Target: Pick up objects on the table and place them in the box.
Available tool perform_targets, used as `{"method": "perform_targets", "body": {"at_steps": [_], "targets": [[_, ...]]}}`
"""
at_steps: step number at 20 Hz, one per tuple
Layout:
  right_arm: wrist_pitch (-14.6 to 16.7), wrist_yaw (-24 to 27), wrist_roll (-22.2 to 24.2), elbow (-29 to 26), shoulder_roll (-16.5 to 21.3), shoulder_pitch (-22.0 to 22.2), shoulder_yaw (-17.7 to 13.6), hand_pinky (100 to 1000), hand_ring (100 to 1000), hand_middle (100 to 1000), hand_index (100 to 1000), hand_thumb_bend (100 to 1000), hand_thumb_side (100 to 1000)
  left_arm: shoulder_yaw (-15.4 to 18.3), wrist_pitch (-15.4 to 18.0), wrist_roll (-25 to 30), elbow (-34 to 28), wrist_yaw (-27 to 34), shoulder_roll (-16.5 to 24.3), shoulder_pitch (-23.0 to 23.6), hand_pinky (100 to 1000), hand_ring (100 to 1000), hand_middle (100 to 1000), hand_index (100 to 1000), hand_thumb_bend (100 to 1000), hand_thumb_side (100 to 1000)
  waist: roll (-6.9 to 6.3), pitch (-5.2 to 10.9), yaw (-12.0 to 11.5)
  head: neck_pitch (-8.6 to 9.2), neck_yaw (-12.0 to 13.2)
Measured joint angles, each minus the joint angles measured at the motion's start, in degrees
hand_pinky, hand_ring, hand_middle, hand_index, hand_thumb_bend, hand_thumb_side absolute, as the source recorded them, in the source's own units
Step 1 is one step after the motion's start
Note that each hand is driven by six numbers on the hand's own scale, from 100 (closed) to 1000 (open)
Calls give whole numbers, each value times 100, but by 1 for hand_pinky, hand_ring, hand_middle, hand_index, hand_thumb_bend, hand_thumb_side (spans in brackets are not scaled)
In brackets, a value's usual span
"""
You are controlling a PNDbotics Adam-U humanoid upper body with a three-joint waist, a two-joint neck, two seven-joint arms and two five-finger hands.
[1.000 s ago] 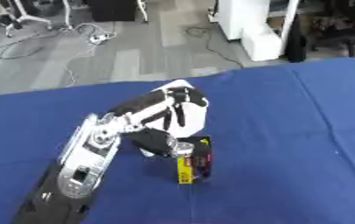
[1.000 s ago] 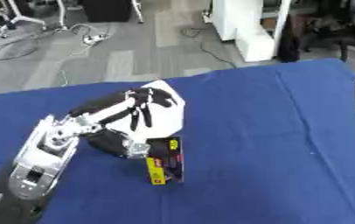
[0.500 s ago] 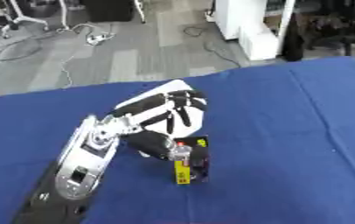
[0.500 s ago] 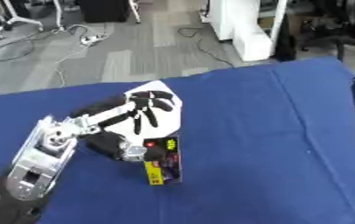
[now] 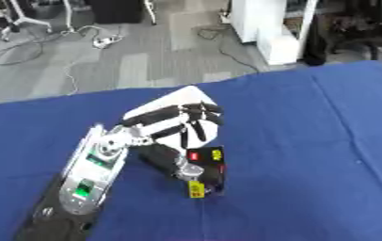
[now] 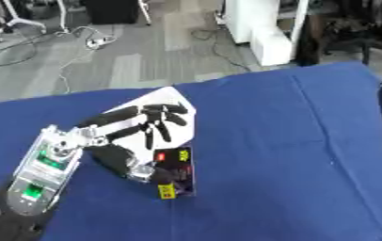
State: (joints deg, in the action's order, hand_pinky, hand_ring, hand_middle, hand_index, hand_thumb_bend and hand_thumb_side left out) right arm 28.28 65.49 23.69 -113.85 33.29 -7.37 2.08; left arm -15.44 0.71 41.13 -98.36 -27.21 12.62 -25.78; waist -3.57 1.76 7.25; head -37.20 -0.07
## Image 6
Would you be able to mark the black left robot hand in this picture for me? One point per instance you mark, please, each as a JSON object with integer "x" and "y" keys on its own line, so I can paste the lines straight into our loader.
{"x": 114, "y": 158}

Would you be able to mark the black box with white inside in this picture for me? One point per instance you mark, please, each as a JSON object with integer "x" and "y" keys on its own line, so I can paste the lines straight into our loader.
{"x": 175, "y": 163}

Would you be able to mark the white power strip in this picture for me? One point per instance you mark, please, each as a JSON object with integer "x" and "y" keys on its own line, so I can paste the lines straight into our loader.
{"x": 100, "y": 41}

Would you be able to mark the black cabinet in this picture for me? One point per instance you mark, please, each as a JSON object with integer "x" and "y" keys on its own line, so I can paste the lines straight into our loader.
{"x": 112, "y": 11}

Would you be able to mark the white chair base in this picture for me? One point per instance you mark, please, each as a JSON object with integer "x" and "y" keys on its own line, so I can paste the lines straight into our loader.
{"x": 16, "y": 22}

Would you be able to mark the white cabinet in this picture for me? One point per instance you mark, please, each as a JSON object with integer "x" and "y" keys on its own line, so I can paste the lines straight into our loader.
{"x": 265, "y": 37}

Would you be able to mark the black office chair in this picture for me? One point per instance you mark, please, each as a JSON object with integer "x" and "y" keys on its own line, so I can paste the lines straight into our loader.
{"x": 359, "y": 34}

